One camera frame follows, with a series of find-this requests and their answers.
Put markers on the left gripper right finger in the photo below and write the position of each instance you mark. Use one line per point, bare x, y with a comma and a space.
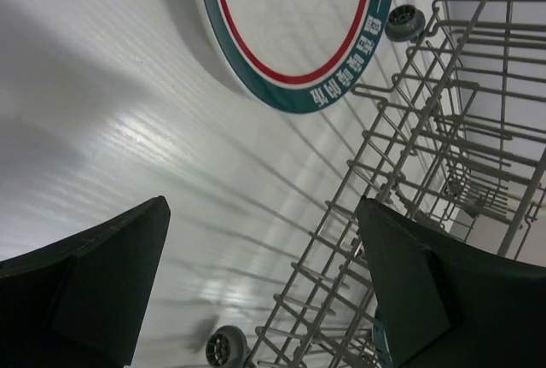
444, 303

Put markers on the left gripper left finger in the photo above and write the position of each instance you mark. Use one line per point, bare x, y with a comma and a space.
81, 301

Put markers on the green red rimmed plate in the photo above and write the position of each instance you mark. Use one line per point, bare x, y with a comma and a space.
296, 56
380, 342

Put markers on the grey wire dish rack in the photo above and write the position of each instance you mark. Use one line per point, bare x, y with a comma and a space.
457, 144

